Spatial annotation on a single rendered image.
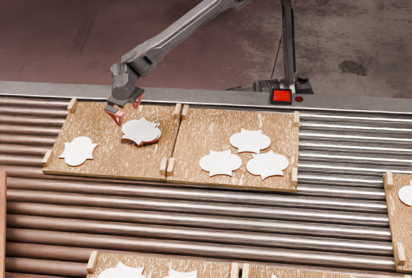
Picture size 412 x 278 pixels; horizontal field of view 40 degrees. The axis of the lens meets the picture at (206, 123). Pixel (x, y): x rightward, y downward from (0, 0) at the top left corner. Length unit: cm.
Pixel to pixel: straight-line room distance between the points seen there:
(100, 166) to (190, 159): 29
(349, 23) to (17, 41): 243
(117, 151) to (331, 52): 235
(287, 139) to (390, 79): 196
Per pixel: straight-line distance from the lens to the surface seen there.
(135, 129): 193
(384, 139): 199
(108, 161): 188
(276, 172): 178
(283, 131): 193
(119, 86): 170
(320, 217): 172
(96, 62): 396
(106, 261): 163
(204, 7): 170
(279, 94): 209
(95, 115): 206
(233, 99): 209
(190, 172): 180
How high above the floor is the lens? 225
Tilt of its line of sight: 42 degrees down
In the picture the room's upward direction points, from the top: 3 degrees counter-clockwise
